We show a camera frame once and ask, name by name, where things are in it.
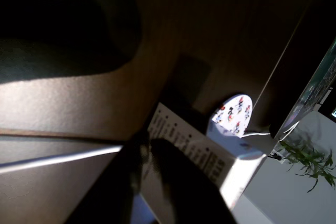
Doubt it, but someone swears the flat screen monitor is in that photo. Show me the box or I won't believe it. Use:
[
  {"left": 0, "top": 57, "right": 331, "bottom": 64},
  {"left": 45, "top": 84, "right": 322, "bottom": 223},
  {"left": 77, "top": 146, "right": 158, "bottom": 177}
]
[{"left": 270, "top": 36, "right": 336, "bottom": 141}]

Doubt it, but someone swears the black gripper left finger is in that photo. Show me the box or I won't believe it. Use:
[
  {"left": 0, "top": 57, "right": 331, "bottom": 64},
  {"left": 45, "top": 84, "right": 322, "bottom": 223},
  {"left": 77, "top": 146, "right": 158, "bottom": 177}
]
[{"left": 65, "top": 132, "right": 152, "bottom": 224}]

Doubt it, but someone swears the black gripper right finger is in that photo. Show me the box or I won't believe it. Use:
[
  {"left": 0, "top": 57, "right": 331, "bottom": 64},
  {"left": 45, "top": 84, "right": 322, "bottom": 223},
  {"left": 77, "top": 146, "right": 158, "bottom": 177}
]
[{"left": 149, "top": 139, "right": 238, "bottom": 224}]

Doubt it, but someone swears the round white patterned coaster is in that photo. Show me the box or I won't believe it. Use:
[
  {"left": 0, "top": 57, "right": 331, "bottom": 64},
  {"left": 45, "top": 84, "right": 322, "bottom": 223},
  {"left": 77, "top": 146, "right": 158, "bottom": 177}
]
[{"left": 208, "top": 92, "right": 253, "bottom": 138}]

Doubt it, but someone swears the white low cabinet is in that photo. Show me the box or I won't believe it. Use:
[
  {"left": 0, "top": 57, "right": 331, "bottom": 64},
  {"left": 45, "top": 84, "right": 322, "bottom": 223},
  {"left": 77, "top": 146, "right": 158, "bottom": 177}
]
[{"left": 232, "top": 110, "right": 336, "bottom": 224}]

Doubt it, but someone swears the white cable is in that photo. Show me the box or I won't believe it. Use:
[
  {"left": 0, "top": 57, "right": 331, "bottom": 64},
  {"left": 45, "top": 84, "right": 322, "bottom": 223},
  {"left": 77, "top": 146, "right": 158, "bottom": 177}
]
[{"left": 0, "top": 121, "right": 301, "bottom": 175}]

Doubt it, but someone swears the green potted plant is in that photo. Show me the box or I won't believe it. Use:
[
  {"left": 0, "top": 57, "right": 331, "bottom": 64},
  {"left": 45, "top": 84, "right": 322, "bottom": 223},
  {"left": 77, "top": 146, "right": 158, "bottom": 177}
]
[{"left": 279, "top": 140, "right": 336, "bottom": 193}]

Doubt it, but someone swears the white and black servo box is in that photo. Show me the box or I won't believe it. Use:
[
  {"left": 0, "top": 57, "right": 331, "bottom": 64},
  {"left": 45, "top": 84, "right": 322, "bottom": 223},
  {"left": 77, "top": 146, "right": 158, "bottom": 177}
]
[{"left": 139, "top": 100, "right": 267, "bottom": 224}]

